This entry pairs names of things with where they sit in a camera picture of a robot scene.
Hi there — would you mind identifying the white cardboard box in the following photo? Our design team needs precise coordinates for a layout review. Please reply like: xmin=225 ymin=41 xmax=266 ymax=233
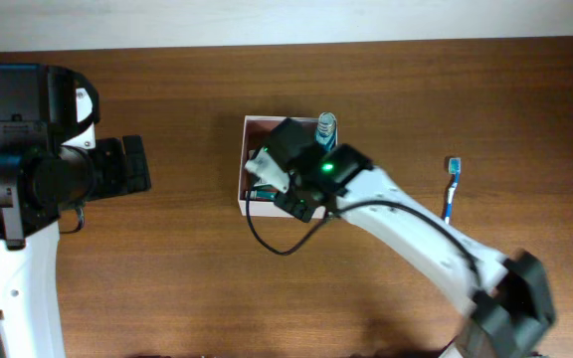
xmin=237 ymin=114 xmax=339 ymax=220

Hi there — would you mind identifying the green red toothpaste tube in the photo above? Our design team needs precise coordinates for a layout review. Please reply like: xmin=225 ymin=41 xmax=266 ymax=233
xmin=250 ymin=186 xmax=279 ymax=201

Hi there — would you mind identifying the teal mouthwash bottle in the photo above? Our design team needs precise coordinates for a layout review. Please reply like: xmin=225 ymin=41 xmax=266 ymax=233
xmin=314 ymin=112 xmax=337 ymax=152

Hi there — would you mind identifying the blue white toothbrush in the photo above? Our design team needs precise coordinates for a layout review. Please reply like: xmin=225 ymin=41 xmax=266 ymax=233
xmin=444 ymin=157 xmax=462 ymax=224

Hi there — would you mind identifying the right black cable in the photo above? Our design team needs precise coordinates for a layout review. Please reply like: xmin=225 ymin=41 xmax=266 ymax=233
xmin=245 ymin=183 xmax=481 ymax=289

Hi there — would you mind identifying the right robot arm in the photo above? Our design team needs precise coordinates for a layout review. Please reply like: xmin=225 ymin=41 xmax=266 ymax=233
xmin=245 ymin=118 xmax=557 ymax=358

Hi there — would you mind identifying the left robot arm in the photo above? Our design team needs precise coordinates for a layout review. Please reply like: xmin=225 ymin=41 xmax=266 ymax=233
xmin=0 ymin=64 xmax=151 ymax=357

